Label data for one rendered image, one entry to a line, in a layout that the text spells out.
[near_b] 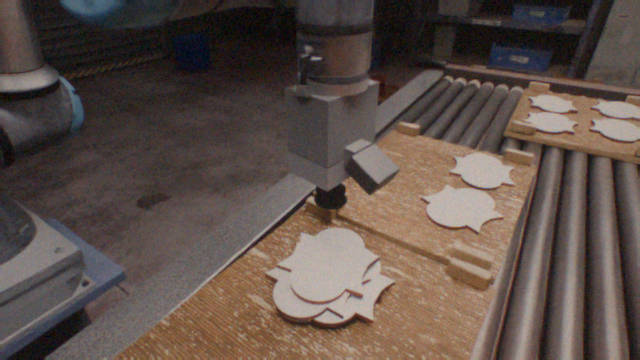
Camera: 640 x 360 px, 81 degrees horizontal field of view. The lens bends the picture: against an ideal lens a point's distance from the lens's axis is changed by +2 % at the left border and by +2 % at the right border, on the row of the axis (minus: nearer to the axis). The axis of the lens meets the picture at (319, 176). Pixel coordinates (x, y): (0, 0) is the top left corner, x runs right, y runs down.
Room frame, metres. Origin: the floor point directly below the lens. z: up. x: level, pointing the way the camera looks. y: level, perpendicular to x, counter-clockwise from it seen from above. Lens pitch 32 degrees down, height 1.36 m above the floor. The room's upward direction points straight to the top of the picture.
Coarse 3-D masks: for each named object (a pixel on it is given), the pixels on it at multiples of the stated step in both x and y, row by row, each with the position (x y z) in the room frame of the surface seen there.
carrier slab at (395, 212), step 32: (416, 160) 0.75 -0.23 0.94; (448, 160) 0.75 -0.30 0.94; (352, 192) 0.62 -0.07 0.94; (384, 192) 0.62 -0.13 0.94; (416, 192) 0.62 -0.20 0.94; (512, 192) 0.62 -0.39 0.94; (352, 224) 0.53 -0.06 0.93; (384, 224) 0.52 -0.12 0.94; (416, 224) 0.52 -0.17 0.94; (512, 224) 0.52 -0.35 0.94; (448, 256) 0.44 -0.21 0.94
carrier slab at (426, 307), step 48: (288, 240) 0.48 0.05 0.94; (384, 240) 0.48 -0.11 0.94; (240, 288) 0.37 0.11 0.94; (432, 288) 0.37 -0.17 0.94; (144, 336) 0.30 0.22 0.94; (192, 336) 0.30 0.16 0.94; (240, 336) 0.30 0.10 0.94; (288, 336) 0.30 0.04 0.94; (336, 336) 0.30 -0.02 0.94; (384, 336) 0.30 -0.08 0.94; (432, 336) 0.30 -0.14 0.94
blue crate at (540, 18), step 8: (520, 8) 4.42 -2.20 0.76; (528, 8) 4.37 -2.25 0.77; (536, 8) 4.31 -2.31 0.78; (544, 8) 4.27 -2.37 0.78; (552, 8) 4.21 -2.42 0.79; (560, 8) 4.17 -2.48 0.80; (568, 8) 4.27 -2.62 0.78; (512, 16) 4.45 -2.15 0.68; (520, 16) 4.41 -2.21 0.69; (528, 16) 4.35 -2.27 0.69; (536, 16) 4.30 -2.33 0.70; (544, 16) 4.24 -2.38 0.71; (552, 16) 4.20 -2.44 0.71; (560, 16) 4.15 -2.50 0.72; (568, 16) 4.38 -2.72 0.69
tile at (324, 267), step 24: (312, 240) 0.43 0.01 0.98; (336, 240) 0.43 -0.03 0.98; (360, 240) 0.43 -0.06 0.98; (288, 264) 0.38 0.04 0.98; (312, 264) 0.38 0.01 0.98; (336, 264) 0.38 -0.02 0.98; (360, 264) 0.38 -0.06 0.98; (312, 288) 0.34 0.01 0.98; (336, 288) 0.34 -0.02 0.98; (360, 288) 0.34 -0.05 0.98
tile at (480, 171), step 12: (456, 156) 0.75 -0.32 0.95; (468, 156) 0.76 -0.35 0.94; (480, 156) 0.76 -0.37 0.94; (492, 156) 0.75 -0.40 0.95; (456, 168) 0.70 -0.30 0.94; (468, 168) 0.70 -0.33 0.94; (480, 168) 0.70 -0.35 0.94; (492, 168) 0.70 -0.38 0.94; (504, 168) 0.70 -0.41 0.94; (468, 180) 0.65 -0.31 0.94; (480, 180) 0.65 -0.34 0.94; (492, 180) 0.65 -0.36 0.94; (504, 180) 0.65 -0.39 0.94
